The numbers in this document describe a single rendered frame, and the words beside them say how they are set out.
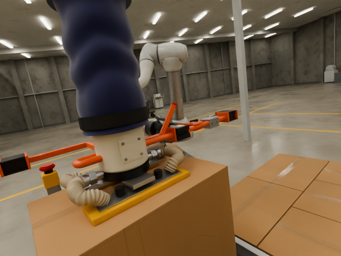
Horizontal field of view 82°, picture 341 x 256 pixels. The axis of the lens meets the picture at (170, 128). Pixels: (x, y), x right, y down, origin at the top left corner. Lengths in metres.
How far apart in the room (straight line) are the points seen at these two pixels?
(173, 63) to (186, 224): 1.00
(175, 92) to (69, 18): 0.95
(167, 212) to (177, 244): 0.12
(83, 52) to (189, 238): 0.63
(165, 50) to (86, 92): 0.84
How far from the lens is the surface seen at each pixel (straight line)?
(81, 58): 0.60
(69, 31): 0.63
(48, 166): 1.14
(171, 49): 1.35
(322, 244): 1.21
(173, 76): 1.40
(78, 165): 0.64
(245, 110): 4.35
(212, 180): 0.71
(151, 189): 0.62
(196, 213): 0.69
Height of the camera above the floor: 1.31
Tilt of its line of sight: 11 degrees down
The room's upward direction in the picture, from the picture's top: 9 degrees counter-clockwise
